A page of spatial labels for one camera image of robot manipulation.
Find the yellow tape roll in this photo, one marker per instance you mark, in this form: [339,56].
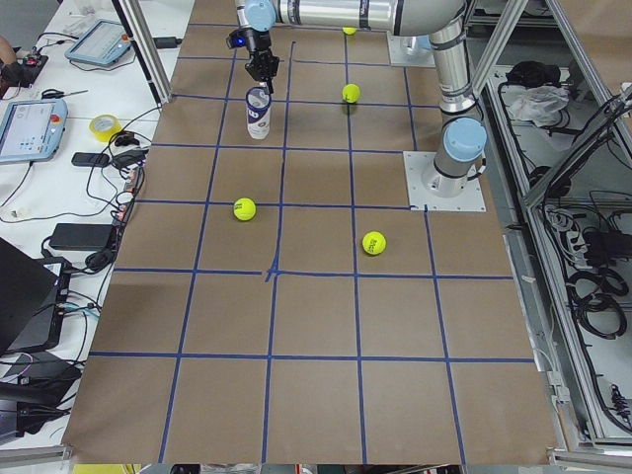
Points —
[104,127]

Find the aluminium frame post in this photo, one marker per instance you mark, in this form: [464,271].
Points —
[134,23]

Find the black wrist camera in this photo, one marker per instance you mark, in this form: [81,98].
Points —
[239,38]

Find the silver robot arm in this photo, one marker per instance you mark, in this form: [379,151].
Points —
[463,136]

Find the white blue tennis ball can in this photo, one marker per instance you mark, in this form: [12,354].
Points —
[258,112]

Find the yellow tennis ball upper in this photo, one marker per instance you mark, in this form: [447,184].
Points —
[351,93]

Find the yellow tennis ball right middle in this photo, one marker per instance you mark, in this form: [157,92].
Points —
[374,243]

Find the white crumpled cloth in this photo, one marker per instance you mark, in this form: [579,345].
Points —
[542,105]

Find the teach pendant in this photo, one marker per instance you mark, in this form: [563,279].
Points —
[104,44]
[31,131]

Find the black laptop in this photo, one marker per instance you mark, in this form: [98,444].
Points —
[32,294]

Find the teach pendant lower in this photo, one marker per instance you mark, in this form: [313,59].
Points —
[31,131]

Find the yellow tennis ball left middle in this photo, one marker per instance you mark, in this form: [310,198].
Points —
[244,209]

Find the teach pendant upper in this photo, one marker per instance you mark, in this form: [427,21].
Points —
[104,44]

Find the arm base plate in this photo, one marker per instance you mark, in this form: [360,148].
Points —
[429,190]
[410,51]

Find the black power adapter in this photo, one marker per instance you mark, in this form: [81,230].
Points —
[81,236]

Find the black phone device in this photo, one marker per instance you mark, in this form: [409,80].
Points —
[90,159]

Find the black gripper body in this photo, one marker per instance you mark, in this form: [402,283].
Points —
[258,42]

